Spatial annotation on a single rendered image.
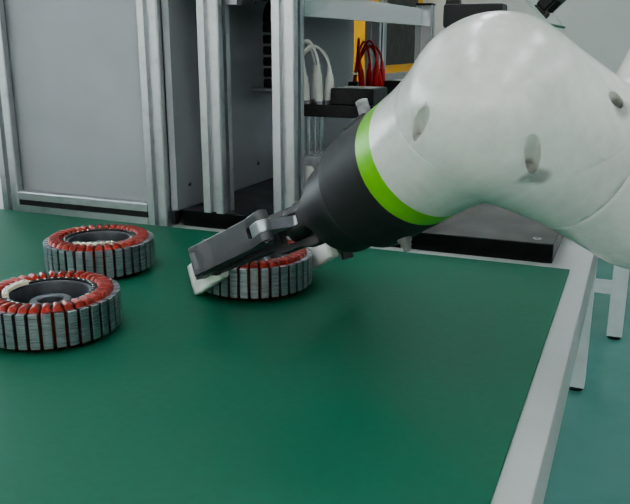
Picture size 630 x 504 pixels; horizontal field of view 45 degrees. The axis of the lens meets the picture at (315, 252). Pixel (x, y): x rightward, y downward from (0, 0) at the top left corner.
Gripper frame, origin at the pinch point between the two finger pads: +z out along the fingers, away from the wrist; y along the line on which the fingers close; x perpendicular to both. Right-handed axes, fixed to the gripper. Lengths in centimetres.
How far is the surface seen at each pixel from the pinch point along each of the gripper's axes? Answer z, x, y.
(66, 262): 9.8, -5.6, 15.2
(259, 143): 32.9, -25.7, -23.6
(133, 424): -16.7, 12.0, 20.2
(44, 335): -5.3, 3.6, 21.9
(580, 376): 92, 30, -141
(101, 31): 20.9, -37.8, 1.6
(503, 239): -5.0, 2.9, -28.1
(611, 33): 257, -181, -479
